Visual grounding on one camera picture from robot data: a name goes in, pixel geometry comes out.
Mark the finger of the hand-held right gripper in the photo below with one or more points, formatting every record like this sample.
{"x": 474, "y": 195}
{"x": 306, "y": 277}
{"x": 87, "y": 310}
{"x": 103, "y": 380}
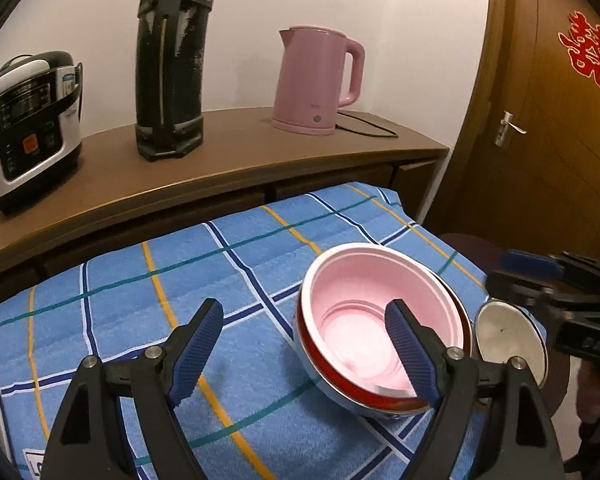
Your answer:
{"x": 515, "y": 287}
{"x": 527, "y": 263}

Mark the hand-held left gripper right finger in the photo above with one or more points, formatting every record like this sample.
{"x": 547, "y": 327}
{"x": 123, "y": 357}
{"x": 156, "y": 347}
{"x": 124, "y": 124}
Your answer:
{"x": 410, "y": 355}

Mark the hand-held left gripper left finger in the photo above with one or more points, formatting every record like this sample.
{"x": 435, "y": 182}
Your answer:
{"x": 197, "y": 345}

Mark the white bowl with red print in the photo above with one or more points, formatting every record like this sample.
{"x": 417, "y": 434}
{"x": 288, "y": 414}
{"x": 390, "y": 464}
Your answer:
{"x": 340, "y": 391}

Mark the pale pink bowl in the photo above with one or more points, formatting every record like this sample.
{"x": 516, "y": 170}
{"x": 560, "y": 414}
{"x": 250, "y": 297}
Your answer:
{"x": 345, "y": 310}

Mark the person's right hand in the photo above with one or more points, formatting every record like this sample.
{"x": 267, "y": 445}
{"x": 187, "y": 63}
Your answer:
{"x": 592, "y": 390}

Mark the blue plaid towel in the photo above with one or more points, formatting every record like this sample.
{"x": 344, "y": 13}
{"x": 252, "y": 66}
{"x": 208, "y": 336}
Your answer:
{"x": 130, "y": 300}

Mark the wooden door with red decoration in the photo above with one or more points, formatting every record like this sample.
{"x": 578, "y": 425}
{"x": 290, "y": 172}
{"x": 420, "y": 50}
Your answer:
{"x": 545, "y": 160}

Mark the brown wooden cabinet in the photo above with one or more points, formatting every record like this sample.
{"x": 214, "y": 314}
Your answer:
{"x": 180, "y": 160}

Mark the white towel label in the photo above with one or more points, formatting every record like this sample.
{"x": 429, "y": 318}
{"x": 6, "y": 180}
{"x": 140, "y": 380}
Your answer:
{"x": 37, "y": 465}

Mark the red paper door decoration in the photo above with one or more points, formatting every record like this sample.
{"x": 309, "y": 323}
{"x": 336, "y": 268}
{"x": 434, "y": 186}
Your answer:
{"x": 590, "y": 50}

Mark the black thermos flask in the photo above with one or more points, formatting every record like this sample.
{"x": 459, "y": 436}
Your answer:
{"x": 170, "y": 85}

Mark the white black rice cooker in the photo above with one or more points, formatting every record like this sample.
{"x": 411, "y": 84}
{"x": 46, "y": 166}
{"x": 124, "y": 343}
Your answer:
{"x": 25, "y": 135}

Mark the pink electric kettle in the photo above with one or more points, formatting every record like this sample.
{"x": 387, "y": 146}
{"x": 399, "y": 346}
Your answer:
{"x": 310, "y": 85}

